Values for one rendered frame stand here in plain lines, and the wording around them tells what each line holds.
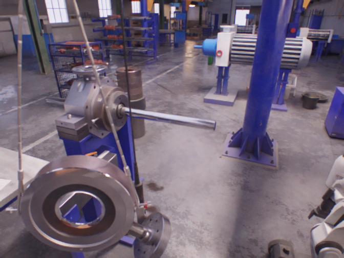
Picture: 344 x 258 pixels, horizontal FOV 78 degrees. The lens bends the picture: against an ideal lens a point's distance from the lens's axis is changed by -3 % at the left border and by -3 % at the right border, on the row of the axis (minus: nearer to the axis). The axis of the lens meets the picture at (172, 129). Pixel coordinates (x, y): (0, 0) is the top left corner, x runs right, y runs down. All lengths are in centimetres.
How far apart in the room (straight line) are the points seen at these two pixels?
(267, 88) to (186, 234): 192
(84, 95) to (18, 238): 149
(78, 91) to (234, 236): 183
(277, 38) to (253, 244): 214
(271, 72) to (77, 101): 216
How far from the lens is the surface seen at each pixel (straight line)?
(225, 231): 227
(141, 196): 99
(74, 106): 177
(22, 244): 250
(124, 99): 185
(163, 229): 90
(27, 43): 1385
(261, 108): 302
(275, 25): 282
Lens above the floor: 178
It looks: 28 degrees down
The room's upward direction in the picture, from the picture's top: straight up
